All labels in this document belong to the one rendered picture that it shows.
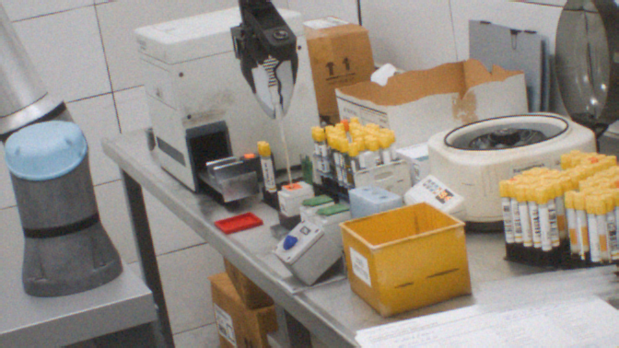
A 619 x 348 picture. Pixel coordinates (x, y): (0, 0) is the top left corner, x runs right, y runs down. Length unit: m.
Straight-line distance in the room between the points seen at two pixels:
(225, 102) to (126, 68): 1.32
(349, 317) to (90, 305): 0.37
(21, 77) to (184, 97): 0.49
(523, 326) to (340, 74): 1.40
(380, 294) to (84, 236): 0.46
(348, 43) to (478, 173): 1.01
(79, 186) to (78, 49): 1.83
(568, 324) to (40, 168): 0.77
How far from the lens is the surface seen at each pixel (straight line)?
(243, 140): 2.39
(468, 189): 1.89
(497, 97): 2.26
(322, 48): 2.81
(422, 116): 2.19
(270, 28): 1.92
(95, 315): 1.76
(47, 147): 1.80
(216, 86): 2.35
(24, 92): 1.94
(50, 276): 1.83
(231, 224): 2.14
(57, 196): 1.81
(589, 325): 1.51
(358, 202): 1.84
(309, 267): 1.77
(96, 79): 3.65
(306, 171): 2.03
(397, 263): 1.62
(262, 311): 3.42
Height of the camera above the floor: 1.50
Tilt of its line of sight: 15 degrees down
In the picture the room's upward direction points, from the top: 10 degrees counter-clockwise
